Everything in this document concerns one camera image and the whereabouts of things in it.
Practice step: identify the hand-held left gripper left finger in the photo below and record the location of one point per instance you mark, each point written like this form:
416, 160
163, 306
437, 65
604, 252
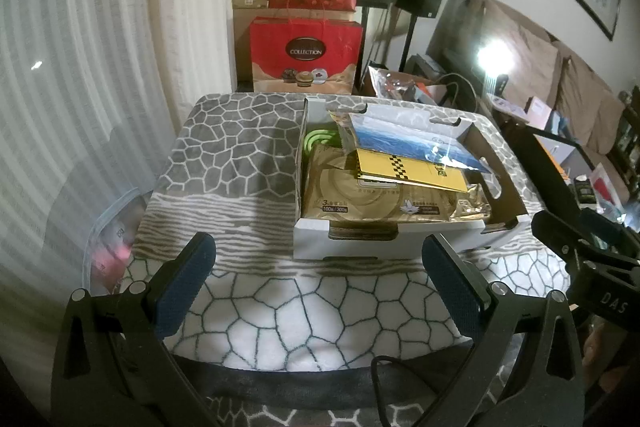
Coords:
185, 287

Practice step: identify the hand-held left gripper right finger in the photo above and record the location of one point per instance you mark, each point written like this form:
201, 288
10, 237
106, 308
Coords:
452, 287

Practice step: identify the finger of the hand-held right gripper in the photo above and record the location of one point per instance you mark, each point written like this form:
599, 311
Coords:
605, 227
555, 229

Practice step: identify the small gold tissue pack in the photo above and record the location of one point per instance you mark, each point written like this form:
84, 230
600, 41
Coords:
477, 202

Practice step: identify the yellow chequered card package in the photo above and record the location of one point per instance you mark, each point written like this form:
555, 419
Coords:
425, 177

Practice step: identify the large gold tissue pack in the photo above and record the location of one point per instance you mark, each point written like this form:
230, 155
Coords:
350, 202

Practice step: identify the white cardboard box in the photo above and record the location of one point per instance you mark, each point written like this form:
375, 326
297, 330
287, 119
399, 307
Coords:
320, 242

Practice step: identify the yellow card clear package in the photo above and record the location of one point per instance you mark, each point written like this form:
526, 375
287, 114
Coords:
400, 139

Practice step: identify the person's right hand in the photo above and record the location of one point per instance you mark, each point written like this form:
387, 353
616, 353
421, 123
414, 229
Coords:
597, 352

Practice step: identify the black packet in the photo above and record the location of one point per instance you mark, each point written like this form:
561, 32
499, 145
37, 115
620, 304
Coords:
584, 191

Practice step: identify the clear bag red content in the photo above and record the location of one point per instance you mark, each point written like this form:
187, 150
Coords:
610, 184

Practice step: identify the white box orange flap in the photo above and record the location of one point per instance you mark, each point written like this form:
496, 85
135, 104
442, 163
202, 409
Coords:
565, 152

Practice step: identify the clear plastic storage bin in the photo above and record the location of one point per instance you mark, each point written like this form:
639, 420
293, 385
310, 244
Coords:
115, 242

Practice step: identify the pink box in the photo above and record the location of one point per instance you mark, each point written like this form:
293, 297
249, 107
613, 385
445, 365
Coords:
539, 113

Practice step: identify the grey white patterned blanket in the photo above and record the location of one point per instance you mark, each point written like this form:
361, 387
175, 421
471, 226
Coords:
240, 167

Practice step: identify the brown sofa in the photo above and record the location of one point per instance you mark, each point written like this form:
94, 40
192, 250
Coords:
565, 57

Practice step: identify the large brown sofa cushion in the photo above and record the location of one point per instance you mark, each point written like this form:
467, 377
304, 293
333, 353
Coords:
530, 52

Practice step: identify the small glowing lamp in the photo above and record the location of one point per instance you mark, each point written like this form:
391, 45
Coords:
490, 62

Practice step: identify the black speaker stand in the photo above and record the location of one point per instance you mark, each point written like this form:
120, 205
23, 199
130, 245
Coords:
365, 37
409, 39

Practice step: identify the large gold packet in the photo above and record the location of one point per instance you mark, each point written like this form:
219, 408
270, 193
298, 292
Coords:
100, 57

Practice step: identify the red brown gift box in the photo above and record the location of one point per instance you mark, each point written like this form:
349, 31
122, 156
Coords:
305, 52

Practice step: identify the gold flat box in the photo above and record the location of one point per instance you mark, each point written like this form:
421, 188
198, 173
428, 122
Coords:
250, 1

